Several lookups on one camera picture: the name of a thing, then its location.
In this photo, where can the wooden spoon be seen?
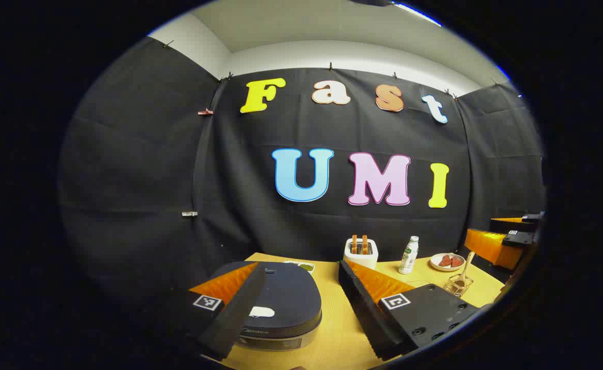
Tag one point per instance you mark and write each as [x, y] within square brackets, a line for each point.
[468, 262]

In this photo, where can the red meat slice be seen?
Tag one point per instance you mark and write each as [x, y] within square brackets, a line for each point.
[445, 261]
[456, 262]

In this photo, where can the white toaster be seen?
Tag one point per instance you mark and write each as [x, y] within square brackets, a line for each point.
[361, 260]

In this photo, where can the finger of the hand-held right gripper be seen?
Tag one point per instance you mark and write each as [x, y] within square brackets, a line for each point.
[486, 246]
[512, 226]

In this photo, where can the toast slice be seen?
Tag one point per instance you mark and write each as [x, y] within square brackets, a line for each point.
[364, 244]
[354, 244]

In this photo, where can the small white plate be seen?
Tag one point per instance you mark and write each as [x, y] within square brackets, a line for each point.
[435, 267]

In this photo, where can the white bottle with green label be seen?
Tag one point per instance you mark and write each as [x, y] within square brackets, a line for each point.
[408, 259]

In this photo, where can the white divided dish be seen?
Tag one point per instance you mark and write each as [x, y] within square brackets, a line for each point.
[306, 266]

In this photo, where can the pink clip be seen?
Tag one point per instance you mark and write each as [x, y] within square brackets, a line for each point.
[205, 112]

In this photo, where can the black rice cooker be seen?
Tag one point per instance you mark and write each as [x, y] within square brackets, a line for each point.
[291, 293]

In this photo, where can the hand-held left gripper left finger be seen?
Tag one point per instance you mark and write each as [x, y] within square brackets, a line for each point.
[234, 313]

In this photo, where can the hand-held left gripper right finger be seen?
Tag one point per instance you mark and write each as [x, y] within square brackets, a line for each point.
[363, 308]

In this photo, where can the black backdrop cloth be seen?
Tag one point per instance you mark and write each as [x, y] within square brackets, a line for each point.
[152, 154]

